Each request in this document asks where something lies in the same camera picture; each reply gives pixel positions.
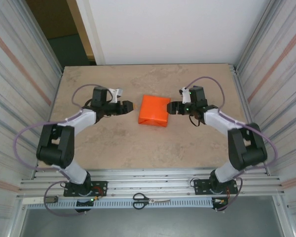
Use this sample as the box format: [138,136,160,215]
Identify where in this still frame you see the orange cloth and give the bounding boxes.
[138,94,171,128]

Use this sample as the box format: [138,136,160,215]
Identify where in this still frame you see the corrugated translucent side panel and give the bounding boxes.
[233,0,296,237]
[0,0,65,237]

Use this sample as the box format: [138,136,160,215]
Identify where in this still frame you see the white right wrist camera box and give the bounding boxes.
[179,86,192,105]

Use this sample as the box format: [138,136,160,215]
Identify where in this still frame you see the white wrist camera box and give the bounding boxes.
[109,88,124,104]
[179,86,192,105]

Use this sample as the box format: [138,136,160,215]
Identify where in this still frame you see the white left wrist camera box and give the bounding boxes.
[109,88,124,104]

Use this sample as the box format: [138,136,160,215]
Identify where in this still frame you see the wooden door frame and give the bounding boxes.
[66,0,106,66]

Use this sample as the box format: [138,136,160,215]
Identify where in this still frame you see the aluminium frame rails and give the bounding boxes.
[16,167,286,198]

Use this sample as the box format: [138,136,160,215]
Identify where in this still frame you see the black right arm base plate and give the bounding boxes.
[193,179,238,196]

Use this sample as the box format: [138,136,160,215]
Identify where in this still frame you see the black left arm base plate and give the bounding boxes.
[63,180,108,198]

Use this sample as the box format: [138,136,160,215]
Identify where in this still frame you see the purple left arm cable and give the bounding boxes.
[12,83,99,216]

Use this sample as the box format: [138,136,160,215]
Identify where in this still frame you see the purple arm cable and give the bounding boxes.
[12,83,99,216]
[185,76,279,212]

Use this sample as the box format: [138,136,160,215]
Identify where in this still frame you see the black handled scissors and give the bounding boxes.
[132,193,171,210]

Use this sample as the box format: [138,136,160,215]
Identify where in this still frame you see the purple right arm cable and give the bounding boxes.
[185,76,279,212]

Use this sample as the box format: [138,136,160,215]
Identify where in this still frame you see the grey slotted cable duct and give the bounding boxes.
[22,197,229,210]

